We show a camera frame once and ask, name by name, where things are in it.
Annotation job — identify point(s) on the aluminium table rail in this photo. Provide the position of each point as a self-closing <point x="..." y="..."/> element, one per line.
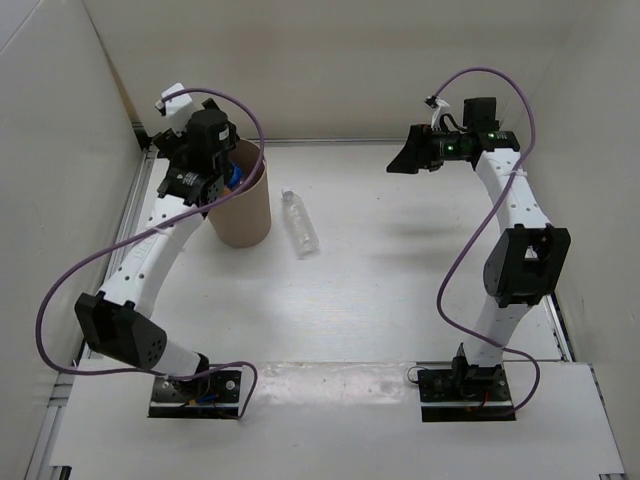
<point x="334" y="141"/>
<point x="558" y="327"/>
<point x="127" y="226"/>

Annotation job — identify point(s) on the blue Pocari Sweat bottle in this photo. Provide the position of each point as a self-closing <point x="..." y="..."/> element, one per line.
<point x="237" y="174"/>

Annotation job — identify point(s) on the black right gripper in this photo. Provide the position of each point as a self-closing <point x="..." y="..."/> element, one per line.
<point x="419" y="152"/>

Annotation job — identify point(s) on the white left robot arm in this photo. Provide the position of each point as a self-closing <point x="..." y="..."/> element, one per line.
<point x="116" y="321"/>

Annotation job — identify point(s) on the clear unlabelled plastic bottle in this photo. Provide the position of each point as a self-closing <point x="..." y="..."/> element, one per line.
<point x="298" y="224"/>

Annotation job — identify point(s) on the right aluminium table rail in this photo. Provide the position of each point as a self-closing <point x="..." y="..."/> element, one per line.
<point x="558" y="327"/>

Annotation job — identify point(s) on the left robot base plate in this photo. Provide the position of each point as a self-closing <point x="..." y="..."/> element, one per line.
<point x="217" y="398"/>

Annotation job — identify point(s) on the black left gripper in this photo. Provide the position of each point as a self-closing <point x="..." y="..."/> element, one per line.
<point x="171" y="145"/>

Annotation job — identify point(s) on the rear aluminium table rail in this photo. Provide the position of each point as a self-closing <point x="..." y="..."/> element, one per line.
<point x="334" y="141"/>

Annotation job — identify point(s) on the left aluminium table rail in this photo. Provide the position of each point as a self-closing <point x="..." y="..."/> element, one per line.
<point x="127" y="226"/>

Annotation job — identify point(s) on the brown cylindrical paper bin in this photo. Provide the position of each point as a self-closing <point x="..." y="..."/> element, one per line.
<point x="245" y="220"/>

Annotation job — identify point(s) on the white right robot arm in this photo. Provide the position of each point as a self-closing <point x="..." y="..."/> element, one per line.
<point x="522" y="268"/>

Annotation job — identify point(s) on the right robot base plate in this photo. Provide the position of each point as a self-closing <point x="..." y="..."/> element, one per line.
<point x="454" y="394"/>

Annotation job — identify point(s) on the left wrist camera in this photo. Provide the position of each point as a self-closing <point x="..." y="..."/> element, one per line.
<point x="177" y="110"/>

